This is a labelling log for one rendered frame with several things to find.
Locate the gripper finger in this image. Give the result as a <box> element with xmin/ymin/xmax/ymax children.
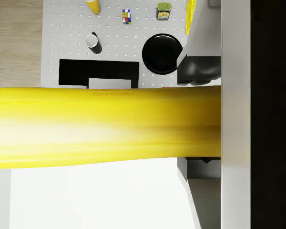
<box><xmin>177</xmin><ymin>0</ymin><xmax>222</xmax><ymax>86</ymax></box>
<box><xmin>177</xmin><ymin>156</ymin><xmax>222</xmax><ymax>229</ymax></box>

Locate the white drawer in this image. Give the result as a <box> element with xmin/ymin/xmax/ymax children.
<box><xmin>0</xmin><ymin>156</ymin><xmax>202</xmax><ymax>229</ymax></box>

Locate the banana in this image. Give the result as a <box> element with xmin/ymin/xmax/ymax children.
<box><xmin>0</xmin><ymin>86</ymin><xmax>222</xmax><ymax>169</ymax></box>

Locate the black plate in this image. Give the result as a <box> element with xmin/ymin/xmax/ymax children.
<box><xmin>142</xmin><ymin>33</ymin><xmax>184</xmax><ymax>75</ymax></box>

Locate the yellow basket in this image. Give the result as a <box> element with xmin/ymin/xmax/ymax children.
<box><xmin>185</xmin><ymin>0</ymin><xmax>197</xmax><ymax>36</ymax></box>

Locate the flat-sided can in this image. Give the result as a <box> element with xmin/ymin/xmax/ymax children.
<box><xmin>156</xmin><ymin>2</ymin><xmax>172</xmax><ymax>21</ymax></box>

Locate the puzzle cube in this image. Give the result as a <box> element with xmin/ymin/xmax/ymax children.
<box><xmin>122</xmin><ymin>9</ymin><xmax>132</xmax><ymax>25</ymax></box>

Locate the black stove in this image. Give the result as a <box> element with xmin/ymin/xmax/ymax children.
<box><xmin>58</xmin><ymin>59</ymin><xmax>140</xmax><ymax>89</ymax></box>

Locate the black mug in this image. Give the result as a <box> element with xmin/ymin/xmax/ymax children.
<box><xmin>84</xmin><ymin>31</ymin><xmax>102</xmax><ymax>54</ymax></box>

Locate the yellow mug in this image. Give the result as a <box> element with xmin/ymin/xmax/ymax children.
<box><xmin>84</xmin><ymin>0</ymin><xmax>101</xmax><ymax>15</ymax></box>

